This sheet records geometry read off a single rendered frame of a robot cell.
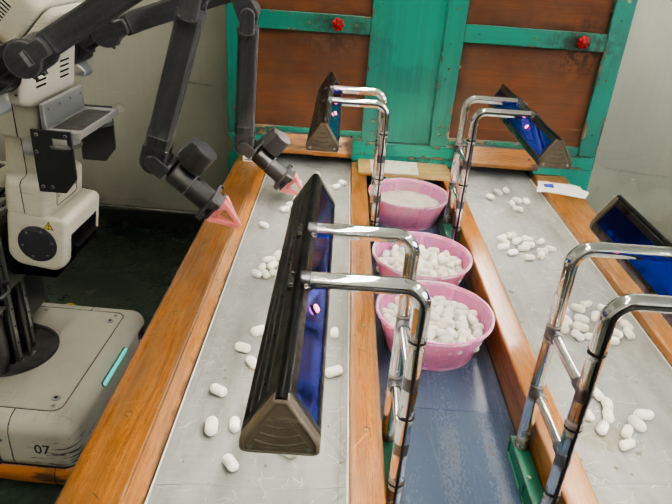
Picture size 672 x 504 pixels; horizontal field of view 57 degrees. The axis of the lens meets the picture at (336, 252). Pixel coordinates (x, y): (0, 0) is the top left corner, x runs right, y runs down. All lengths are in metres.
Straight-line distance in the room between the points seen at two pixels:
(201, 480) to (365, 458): 0.26
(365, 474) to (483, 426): 0.34
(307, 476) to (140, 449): 0.27
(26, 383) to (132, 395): 0.92
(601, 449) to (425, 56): 1.48
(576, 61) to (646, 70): 1.00
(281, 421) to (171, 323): 0.75
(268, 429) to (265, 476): 0.42
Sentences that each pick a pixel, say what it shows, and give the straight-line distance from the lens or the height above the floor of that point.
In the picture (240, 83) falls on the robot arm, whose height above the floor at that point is 1.11.
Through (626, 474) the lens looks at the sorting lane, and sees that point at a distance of 1.18.
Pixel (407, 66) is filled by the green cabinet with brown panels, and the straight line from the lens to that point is 2.25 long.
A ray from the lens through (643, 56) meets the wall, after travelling 3.32.
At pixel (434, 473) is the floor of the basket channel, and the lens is 1.15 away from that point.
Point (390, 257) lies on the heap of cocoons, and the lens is 1.65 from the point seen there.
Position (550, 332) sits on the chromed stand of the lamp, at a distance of 1.03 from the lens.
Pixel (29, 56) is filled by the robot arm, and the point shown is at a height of 1.24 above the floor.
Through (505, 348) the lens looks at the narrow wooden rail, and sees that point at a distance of 1.34.
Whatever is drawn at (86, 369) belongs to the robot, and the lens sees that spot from 2.05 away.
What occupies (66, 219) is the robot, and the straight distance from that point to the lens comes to 1.76.
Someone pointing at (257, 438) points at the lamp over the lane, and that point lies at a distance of 0.63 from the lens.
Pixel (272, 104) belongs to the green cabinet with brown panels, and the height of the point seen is 0.95.
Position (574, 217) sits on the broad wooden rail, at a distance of 2.08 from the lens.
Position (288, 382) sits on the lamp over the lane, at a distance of 0.61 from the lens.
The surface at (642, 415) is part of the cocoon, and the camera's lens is 1.30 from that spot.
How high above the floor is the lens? 1.50
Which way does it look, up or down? 27 degrees down
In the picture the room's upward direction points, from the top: 4 degrees clockwise
